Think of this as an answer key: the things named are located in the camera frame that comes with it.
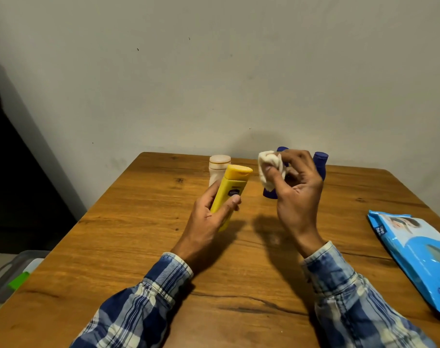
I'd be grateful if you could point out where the person's right hand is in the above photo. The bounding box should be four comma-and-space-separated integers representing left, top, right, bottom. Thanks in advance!
265, 149, 328, 259

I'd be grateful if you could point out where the person's left hand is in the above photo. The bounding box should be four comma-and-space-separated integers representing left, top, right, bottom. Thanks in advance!
172, 179, 242, 267

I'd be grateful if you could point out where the dark blue bottle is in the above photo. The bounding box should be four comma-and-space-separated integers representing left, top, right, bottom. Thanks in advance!
262, 146, 290, 200
312, 151, 329, 182

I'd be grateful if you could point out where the white wet wipe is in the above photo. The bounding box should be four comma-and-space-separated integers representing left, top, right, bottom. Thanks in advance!
257, 150, 287, 192

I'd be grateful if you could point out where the yellow bottle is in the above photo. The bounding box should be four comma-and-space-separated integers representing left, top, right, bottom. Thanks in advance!
209, 164, 254, 232

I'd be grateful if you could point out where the white bottle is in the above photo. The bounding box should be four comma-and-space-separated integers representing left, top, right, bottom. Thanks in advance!
208, 154, 232, 188

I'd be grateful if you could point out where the blue wet wipes pack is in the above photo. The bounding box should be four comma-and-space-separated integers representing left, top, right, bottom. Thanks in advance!
367, 210, 440, 319

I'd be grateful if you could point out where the person's right forearm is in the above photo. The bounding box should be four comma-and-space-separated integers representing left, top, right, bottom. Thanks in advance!
301, 241, 438, 348

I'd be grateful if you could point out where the person's left forearm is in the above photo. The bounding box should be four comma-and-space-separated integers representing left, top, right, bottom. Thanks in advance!
70, 252, 194, 348

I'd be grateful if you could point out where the wooden table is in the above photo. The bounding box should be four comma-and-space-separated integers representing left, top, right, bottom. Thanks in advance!
0, 152, 440, 348

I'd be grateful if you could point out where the grey plastic box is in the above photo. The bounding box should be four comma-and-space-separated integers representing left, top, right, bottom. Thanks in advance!
0, 249, 51, 304

